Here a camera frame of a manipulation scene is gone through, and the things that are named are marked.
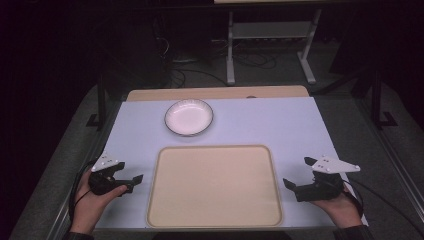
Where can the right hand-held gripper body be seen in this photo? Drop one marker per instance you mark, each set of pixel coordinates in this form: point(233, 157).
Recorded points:
point(320, 188)

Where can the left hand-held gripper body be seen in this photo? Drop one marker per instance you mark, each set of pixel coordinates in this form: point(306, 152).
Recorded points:
point(104, 162)

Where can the person's right hand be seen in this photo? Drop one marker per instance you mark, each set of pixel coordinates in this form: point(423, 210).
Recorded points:
point(340, 208)

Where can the person's left hand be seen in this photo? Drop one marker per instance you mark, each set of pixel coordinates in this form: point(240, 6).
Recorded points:
point(89, 206)

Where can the pale table cover board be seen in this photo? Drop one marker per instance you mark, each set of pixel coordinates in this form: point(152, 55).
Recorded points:
point(273, 123)

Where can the black metal stand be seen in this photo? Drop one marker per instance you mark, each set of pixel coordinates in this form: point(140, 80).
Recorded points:
point(377, 100)
point(100, 100)

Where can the beige plastic tray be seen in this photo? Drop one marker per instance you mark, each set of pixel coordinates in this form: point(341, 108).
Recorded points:
point(215, 186)

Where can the white plate with dark rim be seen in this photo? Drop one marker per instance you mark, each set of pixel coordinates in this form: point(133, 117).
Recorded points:
point(188, 117)

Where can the white metal table frame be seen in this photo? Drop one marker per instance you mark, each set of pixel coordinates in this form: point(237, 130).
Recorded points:
point(230, 50)

